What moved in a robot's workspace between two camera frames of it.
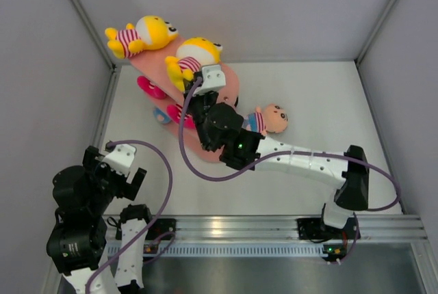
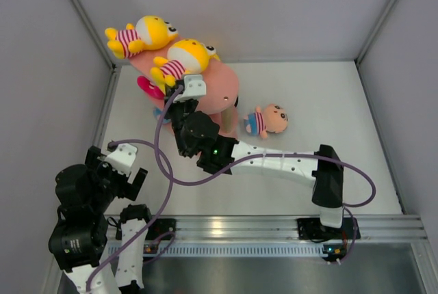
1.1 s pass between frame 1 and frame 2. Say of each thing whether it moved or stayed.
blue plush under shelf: stayed
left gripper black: stayed
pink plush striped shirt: stayed
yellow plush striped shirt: moved
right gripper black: moved
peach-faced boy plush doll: stayed
